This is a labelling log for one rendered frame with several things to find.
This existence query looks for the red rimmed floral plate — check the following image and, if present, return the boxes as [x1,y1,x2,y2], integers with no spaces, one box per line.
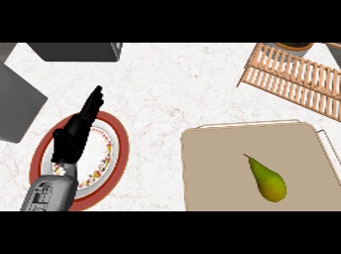
[27,110,131,212]

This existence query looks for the green pear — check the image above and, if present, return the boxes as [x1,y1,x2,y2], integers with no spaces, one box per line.
[241,153,287,203]

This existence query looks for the dark grey box appliance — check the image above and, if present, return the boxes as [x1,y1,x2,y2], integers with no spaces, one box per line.
[26,43,123,63]

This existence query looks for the wooden slatted shelf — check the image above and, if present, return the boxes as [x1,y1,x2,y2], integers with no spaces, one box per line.
[237,43,341,125]

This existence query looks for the beige tray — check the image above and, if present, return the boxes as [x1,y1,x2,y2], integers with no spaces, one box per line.
[179,119,341,212]

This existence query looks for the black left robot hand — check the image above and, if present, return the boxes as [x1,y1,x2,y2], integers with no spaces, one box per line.
[50,84,104,165]

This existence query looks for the brown bowl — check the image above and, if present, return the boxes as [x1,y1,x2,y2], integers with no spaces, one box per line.
[273,43,315,53]

